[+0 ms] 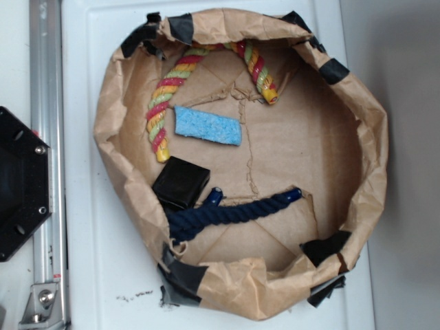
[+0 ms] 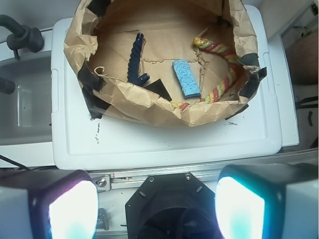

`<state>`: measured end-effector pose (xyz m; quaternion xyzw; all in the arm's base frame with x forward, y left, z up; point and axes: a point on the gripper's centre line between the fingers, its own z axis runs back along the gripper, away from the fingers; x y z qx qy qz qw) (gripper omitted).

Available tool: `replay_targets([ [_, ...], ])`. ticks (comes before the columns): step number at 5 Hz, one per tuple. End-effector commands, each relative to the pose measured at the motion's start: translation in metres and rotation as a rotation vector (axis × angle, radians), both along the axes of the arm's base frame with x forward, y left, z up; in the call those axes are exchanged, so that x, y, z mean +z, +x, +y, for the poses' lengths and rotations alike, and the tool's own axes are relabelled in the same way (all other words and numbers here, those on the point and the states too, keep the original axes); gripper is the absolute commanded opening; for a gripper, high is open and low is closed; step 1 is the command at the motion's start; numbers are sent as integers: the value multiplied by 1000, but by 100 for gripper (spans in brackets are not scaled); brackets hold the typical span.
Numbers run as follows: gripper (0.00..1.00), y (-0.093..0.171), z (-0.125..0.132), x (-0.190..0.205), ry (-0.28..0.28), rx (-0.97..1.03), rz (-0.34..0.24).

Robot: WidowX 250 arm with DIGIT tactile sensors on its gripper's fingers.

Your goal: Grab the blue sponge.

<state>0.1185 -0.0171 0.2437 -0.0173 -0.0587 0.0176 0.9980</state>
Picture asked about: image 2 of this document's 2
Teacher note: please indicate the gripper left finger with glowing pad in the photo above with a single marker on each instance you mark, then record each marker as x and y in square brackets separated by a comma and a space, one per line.
[48, 204]

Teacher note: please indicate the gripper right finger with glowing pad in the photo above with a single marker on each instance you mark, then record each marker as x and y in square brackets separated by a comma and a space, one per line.
[268, 201]

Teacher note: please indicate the blue textured sponge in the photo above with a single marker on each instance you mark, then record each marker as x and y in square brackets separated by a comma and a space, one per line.
[186, 79]

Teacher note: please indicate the white plastic bin lid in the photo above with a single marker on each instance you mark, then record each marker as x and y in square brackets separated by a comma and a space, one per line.
[80, 142]

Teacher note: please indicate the grey sink basin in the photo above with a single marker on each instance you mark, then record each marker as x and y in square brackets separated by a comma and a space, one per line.
[25, 114]

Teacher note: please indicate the crumpled brown paper bag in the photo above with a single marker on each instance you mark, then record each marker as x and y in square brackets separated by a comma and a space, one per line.
[215, 37]

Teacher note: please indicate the black faucet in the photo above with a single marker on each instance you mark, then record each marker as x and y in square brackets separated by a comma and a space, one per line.
[22, 36]

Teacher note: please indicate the aluminium extrusion rail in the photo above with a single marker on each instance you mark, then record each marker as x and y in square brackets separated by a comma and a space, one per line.
[205, 172]

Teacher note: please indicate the black octagonal mount plate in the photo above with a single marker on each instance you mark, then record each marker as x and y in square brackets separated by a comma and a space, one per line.
[172, 206]

